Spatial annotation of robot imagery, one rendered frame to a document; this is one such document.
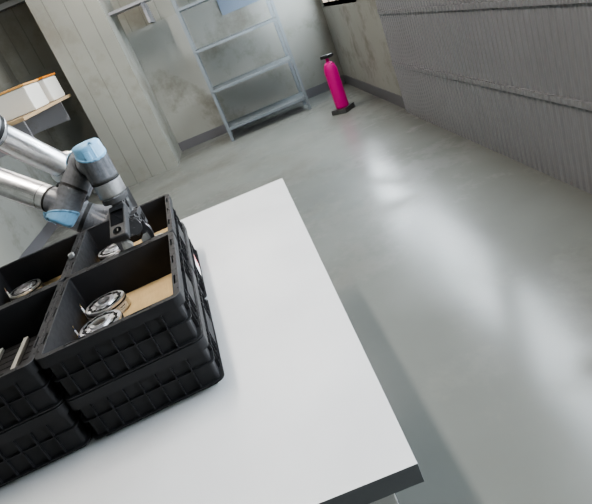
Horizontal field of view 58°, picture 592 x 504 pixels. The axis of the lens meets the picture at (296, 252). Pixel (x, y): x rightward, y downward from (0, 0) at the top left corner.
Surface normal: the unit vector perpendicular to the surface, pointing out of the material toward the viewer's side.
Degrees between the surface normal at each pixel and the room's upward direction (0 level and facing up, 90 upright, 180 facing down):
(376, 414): 0
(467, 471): 0
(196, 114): 90
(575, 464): 0
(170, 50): 90
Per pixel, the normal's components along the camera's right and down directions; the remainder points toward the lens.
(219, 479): -0.35, -0.84
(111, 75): 0.14, 0.39
